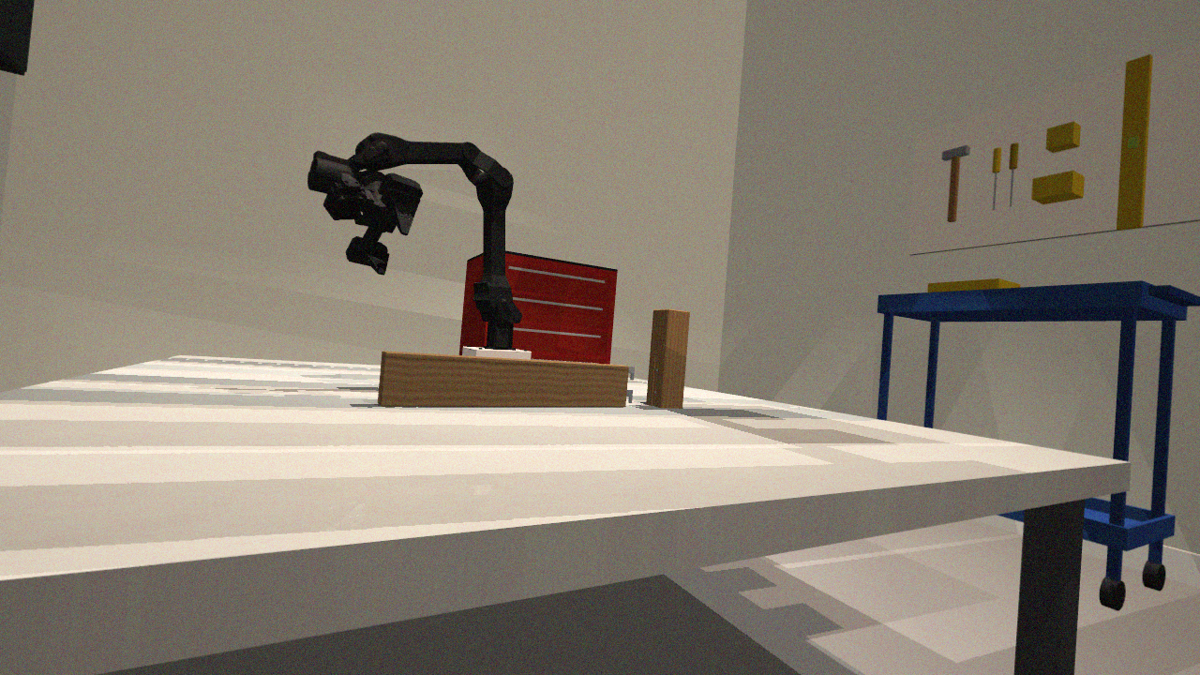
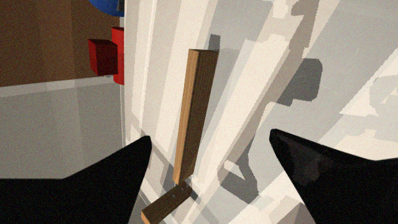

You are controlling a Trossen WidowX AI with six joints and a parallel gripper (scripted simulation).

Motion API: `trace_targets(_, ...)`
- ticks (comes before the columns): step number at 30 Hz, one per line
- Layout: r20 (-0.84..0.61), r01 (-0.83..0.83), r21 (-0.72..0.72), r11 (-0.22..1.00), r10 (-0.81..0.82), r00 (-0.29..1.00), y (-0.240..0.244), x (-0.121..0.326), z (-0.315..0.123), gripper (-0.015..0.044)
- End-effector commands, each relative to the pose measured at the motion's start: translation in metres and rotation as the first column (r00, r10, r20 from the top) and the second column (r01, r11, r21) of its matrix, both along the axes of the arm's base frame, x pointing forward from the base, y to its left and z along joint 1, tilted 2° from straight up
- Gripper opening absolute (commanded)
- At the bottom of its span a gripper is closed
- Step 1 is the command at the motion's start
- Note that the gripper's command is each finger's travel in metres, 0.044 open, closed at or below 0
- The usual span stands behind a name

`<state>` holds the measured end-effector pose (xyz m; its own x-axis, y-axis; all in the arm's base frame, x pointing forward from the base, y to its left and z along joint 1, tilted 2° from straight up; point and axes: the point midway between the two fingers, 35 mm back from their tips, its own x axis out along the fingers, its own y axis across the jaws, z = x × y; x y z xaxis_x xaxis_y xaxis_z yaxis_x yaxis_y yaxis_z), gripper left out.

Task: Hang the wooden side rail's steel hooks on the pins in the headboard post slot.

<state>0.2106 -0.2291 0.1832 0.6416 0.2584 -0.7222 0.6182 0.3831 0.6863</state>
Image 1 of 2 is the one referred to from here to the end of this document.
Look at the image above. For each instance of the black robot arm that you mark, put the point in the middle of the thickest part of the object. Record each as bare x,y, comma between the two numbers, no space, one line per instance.
346,193

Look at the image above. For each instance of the wooden bed post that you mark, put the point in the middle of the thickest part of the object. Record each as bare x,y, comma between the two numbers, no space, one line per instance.
668,358

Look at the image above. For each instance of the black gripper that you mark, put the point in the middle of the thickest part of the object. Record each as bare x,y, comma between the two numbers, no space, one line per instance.
396,201

